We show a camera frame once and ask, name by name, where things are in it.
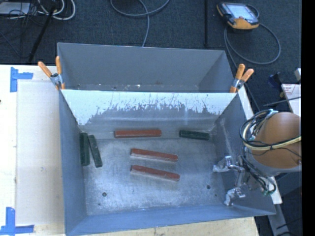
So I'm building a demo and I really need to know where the dark green flat block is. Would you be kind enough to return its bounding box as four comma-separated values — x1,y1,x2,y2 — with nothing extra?
88,134,103,168
179,130,211,141
79,132,91,167

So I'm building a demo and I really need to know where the grey metal bin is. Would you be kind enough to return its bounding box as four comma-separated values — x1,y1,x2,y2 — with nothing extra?
56,42,277,236

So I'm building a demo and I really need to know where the pale wood flat board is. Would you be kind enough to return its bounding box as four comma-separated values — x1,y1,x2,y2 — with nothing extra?
15,79,283,233

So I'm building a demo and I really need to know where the red-brown flat block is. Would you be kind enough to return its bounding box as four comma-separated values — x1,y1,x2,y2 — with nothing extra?
114,128,162,139
129,164,181,182
129,148,179,163

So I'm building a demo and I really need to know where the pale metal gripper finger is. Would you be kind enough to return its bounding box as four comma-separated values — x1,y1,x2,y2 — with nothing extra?
212,155,233,174
223,187,247,207

